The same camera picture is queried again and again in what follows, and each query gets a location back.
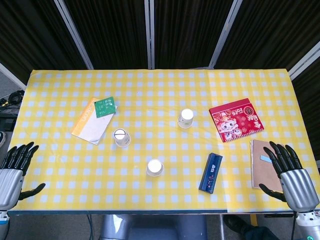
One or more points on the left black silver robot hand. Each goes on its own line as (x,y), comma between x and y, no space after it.
(10,180)

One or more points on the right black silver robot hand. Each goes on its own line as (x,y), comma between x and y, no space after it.
(297,185)

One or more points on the white paper cup black line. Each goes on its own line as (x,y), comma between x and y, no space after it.
(122,138)

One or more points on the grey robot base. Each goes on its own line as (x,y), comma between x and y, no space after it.
(152,227)

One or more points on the brown spiral notebook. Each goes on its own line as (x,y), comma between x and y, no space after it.
(262,172)

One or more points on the black floor box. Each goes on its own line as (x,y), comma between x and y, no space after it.
(5,123)

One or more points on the yellow strip under table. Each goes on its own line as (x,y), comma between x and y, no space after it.
(253,222)

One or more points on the dark trouser leg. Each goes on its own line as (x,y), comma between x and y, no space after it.
(262,233)

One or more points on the black shoe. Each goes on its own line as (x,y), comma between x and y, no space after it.
(236,224)

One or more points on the dark partition panel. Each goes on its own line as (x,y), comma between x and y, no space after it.
(270,32)
(187,32)
(110,32)
(32,37)
(308,107)

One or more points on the grey table leg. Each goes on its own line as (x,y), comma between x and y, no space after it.
(221,227)

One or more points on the blue rectangular box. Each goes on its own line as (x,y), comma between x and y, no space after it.
(210,173)

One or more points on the red cartoon calendar notebook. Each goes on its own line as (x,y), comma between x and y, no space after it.
(236,120)

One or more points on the yellow white booklet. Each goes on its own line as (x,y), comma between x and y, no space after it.
(91,127)

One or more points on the green card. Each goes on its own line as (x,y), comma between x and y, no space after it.
(105,107)

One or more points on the yellow white checkered tablecloth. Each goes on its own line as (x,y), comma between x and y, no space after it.
(160,95)

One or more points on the grey partition post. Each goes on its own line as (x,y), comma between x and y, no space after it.
(225,32)
(303,60)
(73,32)
(149,32)
(12,77)

